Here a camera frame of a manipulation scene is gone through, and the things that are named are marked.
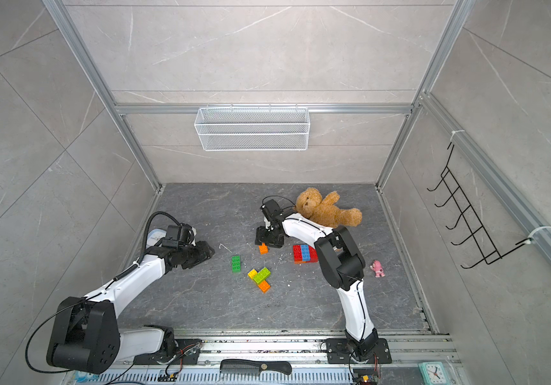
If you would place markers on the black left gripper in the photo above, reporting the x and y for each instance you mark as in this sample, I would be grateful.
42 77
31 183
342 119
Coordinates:
205 253

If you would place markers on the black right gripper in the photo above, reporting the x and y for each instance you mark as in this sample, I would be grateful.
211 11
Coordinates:
262 237

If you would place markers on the orange long lego brick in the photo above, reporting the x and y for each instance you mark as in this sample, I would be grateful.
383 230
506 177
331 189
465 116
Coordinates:
263 249

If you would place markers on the blue lego brick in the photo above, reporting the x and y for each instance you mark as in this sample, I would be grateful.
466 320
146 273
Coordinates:
305 253

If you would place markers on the lime green lego brick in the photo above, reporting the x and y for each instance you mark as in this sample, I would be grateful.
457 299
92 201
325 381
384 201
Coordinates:
261 276

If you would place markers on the red small lego brick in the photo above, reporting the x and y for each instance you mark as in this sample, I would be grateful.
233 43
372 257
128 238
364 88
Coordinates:
313 255

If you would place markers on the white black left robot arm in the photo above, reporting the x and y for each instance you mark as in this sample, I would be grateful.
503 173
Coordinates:
85 335

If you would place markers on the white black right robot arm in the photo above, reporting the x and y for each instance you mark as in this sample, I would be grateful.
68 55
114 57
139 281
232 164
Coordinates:
341 263

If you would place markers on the yellow small lego brick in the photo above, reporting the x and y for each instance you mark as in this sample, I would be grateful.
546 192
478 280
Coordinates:
253 274

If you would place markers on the green long lego brick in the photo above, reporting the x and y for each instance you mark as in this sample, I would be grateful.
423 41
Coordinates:
236 264

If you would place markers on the light blue alarm clock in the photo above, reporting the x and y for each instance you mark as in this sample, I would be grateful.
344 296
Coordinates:
154 236

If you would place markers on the brown teddy bear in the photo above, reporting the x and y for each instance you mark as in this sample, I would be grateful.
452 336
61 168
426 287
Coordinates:
323 210

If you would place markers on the pink small toy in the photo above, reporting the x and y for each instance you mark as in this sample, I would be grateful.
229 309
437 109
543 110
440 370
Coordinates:
378 269

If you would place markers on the teal square clock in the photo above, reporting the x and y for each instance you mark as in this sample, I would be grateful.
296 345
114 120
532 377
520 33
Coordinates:
434 373

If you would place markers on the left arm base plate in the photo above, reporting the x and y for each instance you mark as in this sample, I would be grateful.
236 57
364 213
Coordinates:
184 351

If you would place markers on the white wire mesh basket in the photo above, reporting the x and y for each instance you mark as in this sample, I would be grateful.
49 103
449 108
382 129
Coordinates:
247 129

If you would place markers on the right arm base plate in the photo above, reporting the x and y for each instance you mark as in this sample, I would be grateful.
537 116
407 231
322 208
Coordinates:
346 351

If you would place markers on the black wall hook rack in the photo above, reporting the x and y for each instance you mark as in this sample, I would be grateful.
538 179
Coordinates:
469 219

